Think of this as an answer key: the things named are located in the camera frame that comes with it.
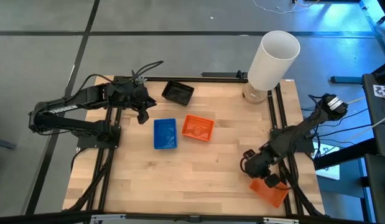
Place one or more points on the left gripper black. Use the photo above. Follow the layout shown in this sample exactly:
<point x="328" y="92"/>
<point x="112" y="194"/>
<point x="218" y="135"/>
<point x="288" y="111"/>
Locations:
<point x="138" y="98"/>

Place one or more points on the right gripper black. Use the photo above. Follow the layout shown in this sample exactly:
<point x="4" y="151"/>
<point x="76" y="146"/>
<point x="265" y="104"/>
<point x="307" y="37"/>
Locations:
<point x="257" y="165"/>

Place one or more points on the orange lid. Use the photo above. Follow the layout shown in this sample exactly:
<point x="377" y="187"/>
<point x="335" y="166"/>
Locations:
<point x="273" y="196"/>

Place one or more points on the blue plastic basket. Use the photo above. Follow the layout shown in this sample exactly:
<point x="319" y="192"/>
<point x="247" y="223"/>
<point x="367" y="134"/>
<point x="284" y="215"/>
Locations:
<point x="165" y="135"/>

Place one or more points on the black plastic basket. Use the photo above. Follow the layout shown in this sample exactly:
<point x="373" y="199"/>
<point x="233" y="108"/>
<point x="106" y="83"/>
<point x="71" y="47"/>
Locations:
<point x="177" y="93"/>

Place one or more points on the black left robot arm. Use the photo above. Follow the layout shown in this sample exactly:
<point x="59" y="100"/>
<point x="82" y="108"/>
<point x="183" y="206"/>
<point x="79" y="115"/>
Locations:
<point x="64" y="107"/>

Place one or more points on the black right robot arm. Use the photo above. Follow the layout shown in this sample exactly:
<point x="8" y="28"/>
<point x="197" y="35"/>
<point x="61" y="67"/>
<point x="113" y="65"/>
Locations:
<point x="307" y="124"/>

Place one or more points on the orange plastic basket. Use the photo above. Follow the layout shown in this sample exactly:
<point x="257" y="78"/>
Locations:
<point x="198" y="128"/>

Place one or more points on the white paper sheet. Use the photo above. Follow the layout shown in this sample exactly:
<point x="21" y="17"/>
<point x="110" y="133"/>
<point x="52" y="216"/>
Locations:
<point x="330" y="169"/>

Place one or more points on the black metal beam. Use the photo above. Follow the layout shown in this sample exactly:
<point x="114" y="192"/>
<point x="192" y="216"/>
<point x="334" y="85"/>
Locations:
<point x="344" y="152"/>

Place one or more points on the black side table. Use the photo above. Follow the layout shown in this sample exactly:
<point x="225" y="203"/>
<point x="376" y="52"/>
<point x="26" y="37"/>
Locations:
<point x="378" y="124"/>

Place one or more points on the white shade table lamp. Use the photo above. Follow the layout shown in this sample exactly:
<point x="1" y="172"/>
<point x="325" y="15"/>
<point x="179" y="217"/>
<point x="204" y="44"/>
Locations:
<point x="273" y="59"/>

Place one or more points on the dark floor bar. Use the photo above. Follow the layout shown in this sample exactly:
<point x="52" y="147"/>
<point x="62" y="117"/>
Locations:
<point x="347" y="80"/>

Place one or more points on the printed marker tag paper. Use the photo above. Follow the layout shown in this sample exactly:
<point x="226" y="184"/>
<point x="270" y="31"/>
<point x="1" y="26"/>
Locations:
<point x="382" y="91"/>

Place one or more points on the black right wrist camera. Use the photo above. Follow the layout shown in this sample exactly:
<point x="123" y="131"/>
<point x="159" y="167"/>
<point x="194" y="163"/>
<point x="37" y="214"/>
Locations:
<point x="248" y="154"/>

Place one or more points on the silver bracket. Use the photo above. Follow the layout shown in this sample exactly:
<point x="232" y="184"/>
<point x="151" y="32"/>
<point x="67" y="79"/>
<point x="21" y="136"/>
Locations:
<point x="280" y="221"/>
<point x="103" y="219"/>

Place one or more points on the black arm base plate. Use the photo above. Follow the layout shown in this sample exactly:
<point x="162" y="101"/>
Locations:
<point x="305" y="146"/>
<point x="86" y="141"/>

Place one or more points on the black aluminium frame rail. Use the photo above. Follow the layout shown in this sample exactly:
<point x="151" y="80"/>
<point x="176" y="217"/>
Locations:
<point x="98" y="161"/>
<point x="281" y="109"/>
<point x="108" y="161"/>
<point x="272" y="109"/>
<point x="211" y="80"/>

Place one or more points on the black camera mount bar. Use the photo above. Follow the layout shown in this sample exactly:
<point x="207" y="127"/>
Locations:
<point x="39" y="217"/>

